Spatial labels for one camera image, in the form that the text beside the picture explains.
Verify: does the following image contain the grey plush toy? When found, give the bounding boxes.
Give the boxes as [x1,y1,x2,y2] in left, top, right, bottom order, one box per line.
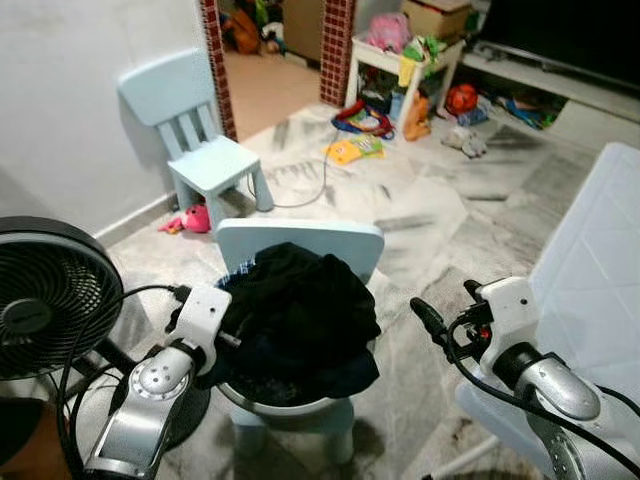
[440,125,491,159]

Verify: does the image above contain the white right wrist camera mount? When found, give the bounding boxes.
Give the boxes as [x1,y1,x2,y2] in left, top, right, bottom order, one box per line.
[478,275,541,361]

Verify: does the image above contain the small white toy table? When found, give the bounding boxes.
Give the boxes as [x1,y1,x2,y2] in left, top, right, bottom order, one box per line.
[347,35,466,136]

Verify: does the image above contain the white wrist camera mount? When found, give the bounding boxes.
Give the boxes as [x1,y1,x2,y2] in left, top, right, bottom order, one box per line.
[478,275,541,361]
[170,283,233,351]

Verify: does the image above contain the grey laundry basket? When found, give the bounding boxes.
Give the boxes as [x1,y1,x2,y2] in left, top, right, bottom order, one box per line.
[215,378,381,433]

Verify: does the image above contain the brown plush bear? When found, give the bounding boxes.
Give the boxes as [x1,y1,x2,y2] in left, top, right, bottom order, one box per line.
[222,8,263,56]

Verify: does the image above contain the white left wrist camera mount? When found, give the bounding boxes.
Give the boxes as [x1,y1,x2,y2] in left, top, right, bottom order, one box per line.
[170,283,233,351]

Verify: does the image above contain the black standing fan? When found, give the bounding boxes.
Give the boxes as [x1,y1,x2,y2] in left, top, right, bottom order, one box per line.
[0,215,213,456]

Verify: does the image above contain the white folding table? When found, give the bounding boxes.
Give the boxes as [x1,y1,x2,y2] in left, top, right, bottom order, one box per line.
[455,142,640,480]

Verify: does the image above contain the orange plush toy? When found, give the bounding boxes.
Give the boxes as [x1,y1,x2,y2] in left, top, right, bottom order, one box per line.
[403,92,433,141]

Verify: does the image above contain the red blue ring toy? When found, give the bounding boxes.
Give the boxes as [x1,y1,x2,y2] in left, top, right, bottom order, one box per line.
[333,98,394,138]

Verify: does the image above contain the white television shelf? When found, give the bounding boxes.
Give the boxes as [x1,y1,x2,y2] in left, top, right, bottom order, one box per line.
[462,40,640,131]

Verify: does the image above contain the red ball toy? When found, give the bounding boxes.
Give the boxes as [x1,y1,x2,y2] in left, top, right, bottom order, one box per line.
[445,83,479,116]

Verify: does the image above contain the dark navy garment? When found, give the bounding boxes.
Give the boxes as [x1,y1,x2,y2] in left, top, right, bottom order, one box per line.
[200,340,381,401]

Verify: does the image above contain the blue plaid cloth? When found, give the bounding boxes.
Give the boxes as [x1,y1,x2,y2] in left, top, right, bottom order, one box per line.
[215,258,256,286]

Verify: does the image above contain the yellow picture book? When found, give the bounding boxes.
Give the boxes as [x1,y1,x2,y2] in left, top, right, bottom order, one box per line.
[325,135,386,166]

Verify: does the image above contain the pink bag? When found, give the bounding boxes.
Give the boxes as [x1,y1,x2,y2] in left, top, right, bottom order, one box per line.
[365,12,413,53]

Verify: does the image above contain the light blue child chair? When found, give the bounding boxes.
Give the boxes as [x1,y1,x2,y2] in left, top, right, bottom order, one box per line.
[213,218,388,466]
[118,48,274,226]

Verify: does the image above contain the pink toy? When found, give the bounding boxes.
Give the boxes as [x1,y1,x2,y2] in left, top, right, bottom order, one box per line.
[158,203,213,236]

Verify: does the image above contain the green yellow toy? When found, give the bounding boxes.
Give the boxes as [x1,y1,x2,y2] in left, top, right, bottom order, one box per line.
[398,35,446,86]

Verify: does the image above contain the black garment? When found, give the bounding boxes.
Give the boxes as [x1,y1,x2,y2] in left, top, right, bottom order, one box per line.
[205,242,383,381]

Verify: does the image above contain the black television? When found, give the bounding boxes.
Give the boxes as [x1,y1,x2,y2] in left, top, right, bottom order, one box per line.
[478,0,640,91]

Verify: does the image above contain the brown cardboard box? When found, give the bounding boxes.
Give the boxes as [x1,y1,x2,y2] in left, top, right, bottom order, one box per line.
[402,0,476,41]

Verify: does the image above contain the person bare leg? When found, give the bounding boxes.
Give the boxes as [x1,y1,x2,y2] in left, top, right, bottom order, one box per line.
[0,398,66,480]

